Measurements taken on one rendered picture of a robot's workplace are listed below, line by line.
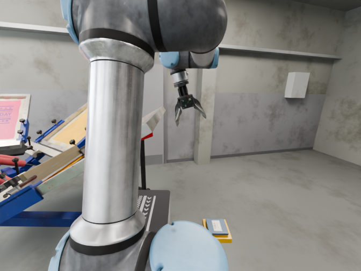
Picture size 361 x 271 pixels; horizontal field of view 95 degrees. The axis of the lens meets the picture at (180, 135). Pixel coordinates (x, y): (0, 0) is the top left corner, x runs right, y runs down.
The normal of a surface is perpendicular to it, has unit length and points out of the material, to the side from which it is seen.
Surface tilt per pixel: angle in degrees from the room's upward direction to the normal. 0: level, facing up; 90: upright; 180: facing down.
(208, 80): 90
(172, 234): 8
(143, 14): 111
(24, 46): 90
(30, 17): 90
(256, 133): 90
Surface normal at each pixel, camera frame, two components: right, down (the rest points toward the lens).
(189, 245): 0.15, -0.95
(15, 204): 0.01, 0.27
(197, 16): 0.50, 0.60
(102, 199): 0.07, 0.02
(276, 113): 0.26, 0.26
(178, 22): 0.15, 0.71
